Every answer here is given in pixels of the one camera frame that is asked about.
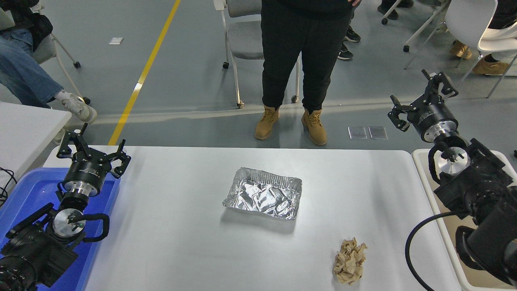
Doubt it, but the standing person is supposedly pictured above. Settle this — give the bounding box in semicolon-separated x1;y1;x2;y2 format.
254;0;361;147

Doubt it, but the grey tablet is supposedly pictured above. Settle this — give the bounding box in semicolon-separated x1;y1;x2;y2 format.
0;8;16;31

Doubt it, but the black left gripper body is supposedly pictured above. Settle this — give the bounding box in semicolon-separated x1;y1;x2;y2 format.
64;157;109;188

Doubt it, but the seated person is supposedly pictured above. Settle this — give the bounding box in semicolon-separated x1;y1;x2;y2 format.
449;0;517;76
0;0;97;144

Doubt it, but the large pale plastic bin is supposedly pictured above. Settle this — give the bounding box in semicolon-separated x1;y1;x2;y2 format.
411;149;517;291

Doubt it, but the grey wheeled chair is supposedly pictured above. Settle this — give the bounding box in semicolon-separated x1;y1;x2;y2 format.
30;0;91;105

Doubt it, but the black cable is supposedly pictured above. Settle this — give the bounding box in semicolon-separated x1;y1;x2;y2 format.
0;167;17;207

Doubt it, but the blue plastic tray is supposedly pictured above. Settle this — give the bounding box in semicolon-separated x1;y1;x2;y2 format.
0;168;122;291

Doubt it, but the grey padded white-framed chair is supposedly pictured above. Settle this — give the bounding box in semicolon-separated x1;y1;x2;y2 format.
213;0;300;110

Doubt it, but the white shell chair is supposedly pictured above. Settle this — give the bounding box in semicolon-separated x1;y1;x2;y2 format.
404;0;517;99

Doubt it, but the tan paper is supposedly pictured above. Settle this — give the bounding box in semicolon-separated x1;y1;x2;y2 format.
332;237;368;285

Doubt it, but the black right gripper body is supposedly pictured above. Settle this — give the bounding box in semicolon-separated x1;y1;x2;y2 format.
409;103;457;140

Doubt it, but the white side table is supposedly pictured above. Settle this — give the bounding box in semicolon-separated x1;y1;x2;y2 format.
0;102;72;190

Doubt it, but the silver foil tray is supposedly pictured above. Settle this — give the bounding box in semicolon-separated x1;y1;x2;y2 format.
222;167;303;221

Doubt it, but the white-legged castor chair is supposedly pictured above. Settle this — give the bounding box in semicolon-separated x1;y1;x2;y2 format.
380;0;449;52

